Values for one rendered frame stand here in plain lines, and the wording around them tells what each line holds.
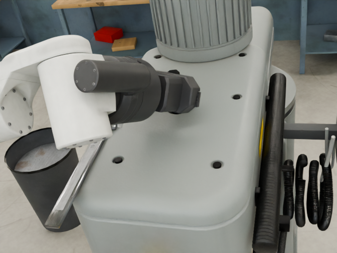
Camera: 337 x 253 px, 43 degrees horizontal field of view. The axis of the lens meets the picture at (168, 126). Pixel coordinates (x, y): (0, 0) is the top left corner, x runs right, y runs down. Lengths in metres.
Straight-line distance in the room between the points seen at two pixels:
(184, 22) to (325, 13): 4.39
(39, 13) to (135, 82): 5.53
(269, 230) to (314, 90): 3.73
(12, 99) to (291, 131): 0.71
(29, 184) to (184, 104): 2.38
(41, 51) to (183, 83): 0.22
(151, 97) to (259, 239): 0.24
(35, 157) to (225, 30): 2.48
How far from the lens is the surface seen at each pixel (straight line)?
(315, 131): 1.07
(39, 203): 3.07
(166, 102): 0.59
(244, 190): 0.56
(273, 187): 0.67
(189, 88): 0.61
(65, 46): 0.49
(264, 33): 1.28
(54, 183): 2.92
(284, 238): 0.89
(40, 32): 6.13
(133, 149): 0.64
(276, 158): 0.72
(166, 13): 0.82
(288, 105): 1.29
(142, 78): 0.50
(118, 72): 0.46
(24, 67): 0.51
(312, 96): 4.22
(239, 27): 0.84
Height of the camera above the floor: 2.28
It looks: 35 degrees down
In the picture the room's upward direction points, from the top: 11 degrees counter-clockwise
